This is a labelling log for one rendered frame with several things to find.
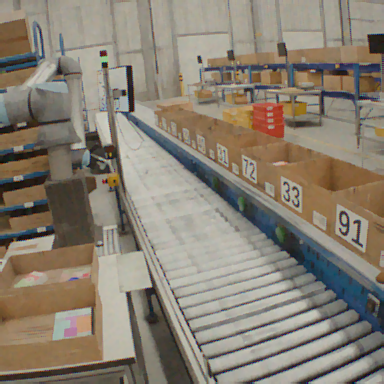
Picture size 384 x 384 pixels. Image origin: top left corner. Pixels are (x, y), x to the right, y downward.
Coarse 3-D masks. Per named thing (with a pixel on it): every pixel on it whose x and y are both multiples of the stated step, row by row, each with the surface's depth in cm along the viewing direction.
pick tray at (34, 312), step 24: (72, 288) 120; (96, 288) 117; (0, 312) 116; (24, 312) 118; (48, 312) 120; (96, 312) 105; (0, 336) 107; (24, 336) 107; (48, 336) 107; (96, 336) 96; (0, 360) 91; (24, 360) 93; (48, 360) 94; (72, 360) 96; (96, 360) 98
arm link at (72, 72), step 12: (72, 60) 204; (72, 72) 203; (72, 84) 205; (72, 96) 206; (72, 108) 208; (72, 120) 209; (84, 132) 215; (72, 144) 211; (84, 144) 214; (72, 156) 212; (84, 156) 212
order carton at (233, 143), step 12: (252, 132) 234; (216, 144) 226; (228, 144) 207; (240, 144) 234; (252, 144) 237; (264, 144) 228; (216, 156) 231; (228, 156) 210; (240, 156) 194; (228, 168) 214; (240, 168) 197
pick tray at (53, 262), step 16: (16, 256) 145; (32, 256) 147; (48, 256) 148; (64, 256) 149; (80, 256) 151; (96, 256) 148; (16, 272) 147; (48, 272) 148; (96, 272) 139; (0, 288) 127; (16, 288) 120; (32, 288) 121; (48, 288) 122
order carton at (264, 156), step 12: (276, 144) 198; (288, 144) 199; (252, 156) 179; (264, 156) 198; (276, 156) 200; (288, 156) 201; (300, 156) 189; (312, 156) 178; (324, 156) 168; (264, 168) 168; (276, 168) 157; (264, 180) 171; (276, 180) 159; (264, 192) 173; (276, 192) 161
